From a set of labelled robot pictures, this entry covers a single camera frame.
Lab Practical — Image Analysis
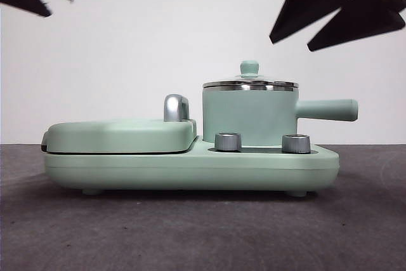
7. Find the glass pot lid green knob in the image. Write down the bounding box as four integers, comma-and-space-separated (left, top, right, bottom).
202, 59, 299, 89

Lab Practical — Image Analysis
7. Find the mint green grill lid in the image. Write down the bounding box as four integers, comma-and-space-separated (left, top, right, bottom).
40, 117, 198, 155

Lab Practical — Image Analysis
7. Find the silver control knob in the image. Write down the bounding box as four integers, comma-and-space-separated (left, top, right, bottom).
214, 131, 242, 152
280, 133, 311, 154

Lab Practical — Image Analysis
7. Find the mint green breakfast machine base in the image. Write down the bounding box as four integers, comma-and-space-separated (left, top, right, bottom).
43, 136, 340, 196

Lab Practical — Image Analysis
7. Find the mint green handled pot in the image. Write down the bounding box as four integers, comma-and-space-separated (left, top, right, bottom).
201, 85, 359, 145

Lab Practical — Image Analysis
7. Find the chrome grill lid handle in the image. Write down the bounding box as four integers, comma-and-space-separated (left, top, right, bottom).
162, 93, 191, 122

